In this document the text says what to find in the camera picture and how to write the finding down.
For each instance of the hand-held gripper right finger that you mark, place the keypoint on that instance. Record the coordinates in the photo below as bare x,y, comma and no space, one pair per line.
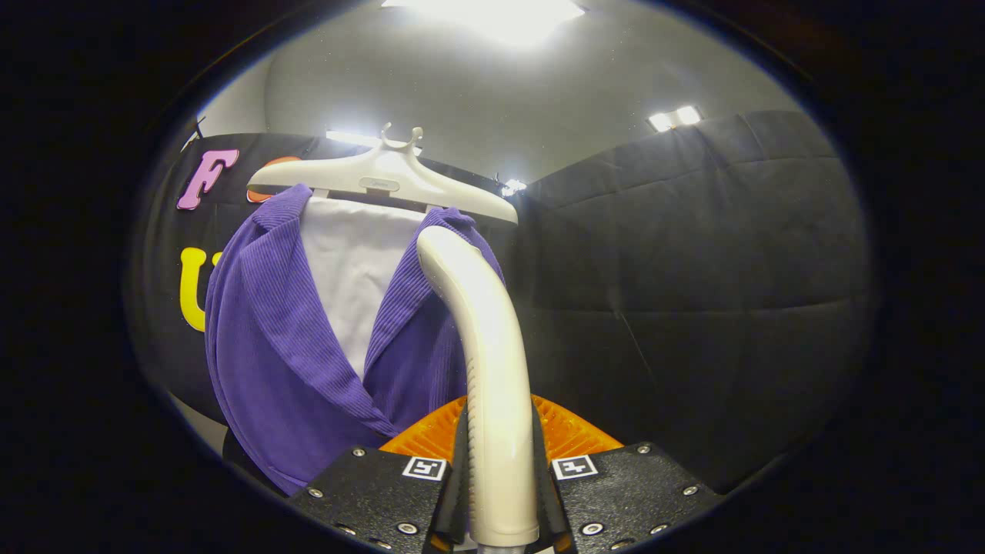
623,492

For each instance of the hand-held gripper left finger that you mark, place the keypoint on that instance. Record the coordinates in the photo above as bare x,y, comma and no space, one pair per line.
369,496

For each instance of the white garment steamer head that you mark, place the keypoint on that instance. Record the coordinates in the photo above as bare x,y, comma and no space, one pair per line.
496,385

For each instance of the white garment backing board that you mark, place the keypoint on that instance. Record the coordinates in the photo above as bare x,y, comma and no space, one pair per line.
354,269

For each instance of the white clothes hanger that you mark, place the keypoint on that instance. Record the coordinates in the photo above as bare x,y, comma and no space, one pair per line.
385,173

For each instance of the small ceiling light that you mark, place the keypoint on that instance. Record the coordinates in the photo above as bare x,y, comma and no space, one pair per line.
514,187

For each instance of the wide ceiling light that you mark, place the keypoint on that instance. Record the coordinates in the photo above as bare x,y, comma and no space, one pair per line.
352,138

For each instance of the double tube ceiling light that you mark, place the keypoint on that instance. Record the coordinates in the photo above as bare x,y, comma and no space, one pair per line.
676,118

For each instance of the large square ceiling light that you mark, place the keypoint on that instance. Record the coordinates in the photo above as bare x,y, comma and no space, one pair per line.
492,15

